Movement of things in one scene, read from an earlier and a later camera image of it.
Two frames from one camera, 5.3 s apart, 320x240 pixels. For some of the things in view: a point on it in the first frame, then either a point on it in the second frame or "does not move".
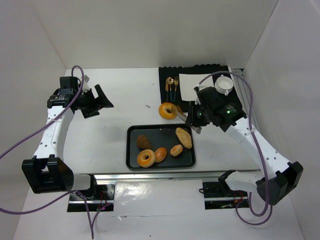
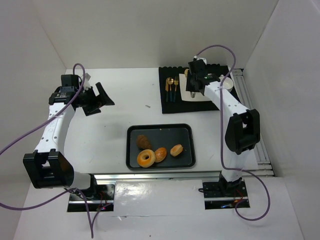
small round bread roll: x=176 y=150 does not move
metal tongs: x=188 y=119 -> x=192 y=93
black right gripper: x=192 y=115 -> x=191 y=86
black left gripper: x=90 y=103 does not move
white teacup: x=224 y=85 does not move
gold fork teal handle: x=176 y=82 does not move
